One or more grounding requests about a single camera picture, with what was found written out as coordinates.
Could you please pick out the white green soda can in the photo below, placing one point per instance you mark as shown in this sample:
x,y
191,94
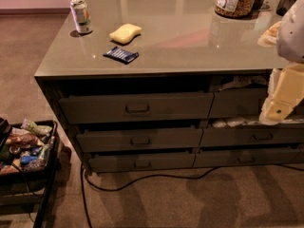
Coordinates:
x,y
81,16

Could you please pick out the grey drawer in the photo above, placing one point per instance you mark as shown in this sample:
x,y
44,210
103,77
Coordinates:
x,y
237,102
215,137
159,138
142,162
261,156
136,107

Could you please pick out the black snack cart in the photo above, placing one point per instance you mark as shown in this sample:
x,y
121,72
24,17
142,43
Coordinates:
x,y
26,188

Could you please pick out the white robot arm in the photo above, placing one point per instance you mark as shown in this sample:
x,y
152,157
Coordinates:
x,y
287,35

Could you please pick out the green snack bag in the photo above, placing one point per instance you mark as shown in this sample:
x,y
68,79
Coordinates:
x,y
33,127

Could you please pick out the grey drawer cabinet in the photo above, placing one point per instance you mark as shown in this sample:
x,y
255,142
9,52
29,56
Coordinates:
x,y
184,46

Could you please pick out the white packets in drawer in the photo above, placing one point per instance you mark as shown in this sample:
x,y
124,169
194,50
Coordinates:
x,y
233,122

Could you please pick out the large clear nut jar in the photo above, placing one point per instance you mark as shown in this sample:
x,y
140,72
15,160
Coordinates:
x,y
233,8

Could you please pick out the blue snack packet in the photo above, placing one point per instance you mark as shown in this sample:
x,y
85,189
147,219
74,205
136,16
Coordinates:
x,y
27,159

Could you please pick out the yellow sponge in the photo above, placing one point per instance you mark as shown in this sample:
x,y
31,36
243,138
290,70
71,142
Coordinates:
x,y
125,33

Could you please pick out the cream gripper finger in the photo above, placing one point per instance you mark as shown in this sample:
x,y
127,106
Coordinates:
x,y
285,92

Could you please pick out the brown snack bag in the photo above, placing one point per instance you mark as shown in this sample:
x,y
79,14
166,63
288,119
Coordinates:
x,y
22,139

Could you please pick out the blue snack bar wrapper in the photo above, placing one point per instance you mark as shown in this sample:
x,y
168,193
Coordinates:
x,y
121,55

